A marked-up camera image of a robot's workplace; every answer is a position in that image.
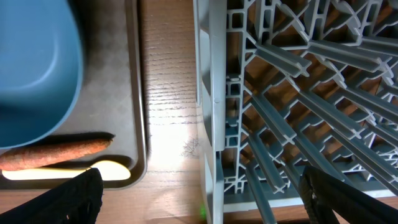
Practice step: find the grey dishwasher rack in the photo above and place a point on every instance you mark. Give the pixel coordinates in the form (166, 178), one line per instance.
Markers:
(282, 85)

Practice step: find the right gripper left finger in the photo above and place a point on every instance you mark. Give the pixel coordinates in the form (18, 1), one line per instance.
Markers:
(76, 201)

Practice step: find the orange carrot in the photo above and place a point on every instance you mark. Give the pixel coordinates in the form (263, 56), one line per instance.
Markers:
(39, 156)

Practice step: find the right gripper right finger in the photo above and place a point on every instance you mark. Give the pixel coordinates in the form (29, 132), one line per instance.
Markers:
(324, 196)

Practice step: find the cream plastic spoon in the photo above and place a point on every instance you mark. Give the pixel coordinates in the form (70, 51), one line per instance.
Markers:
(109, 171)

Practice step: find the dark brown serving tray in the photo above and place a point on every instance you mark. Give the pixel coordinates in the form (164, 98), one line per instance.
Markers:
(109, 105)

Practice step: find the dark blue plate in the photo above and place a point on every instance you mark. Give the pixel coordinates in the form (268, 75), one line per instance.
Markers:
(42, 66)

